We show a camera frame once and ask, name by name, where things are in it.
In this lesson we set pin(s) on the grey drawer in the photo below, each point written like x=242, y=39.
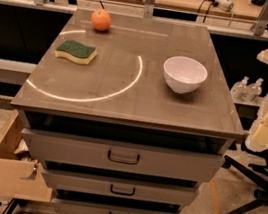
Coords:
x=118, y=156
x=76, y=207
x=116, y=187

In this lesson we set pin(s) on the grey top drawer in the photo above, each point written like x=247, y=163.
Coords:
x=118, y=156

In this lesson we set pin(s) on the grey drawer cabinet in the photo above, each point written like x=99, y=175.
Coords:
x=122, y=96

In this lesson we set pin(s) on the grey bottom drawer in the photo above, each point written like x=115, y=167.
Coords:
x=76, y=207

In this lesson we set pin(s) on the clear bottle right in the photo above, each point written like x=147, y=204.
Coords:
x=253, y=90

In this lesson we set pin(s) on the white bowl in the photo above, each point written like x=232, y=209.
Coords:
x=183, y=74

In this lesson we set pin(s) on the orange fruit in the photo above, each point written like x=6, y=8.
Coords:
x=100, y=20

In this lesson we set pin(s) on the green yellow sponge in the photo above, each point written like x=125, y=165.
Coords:
x=76, y=52

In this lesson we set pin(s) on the cardboard box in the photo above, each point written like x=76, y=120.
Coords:
x=19, y=179

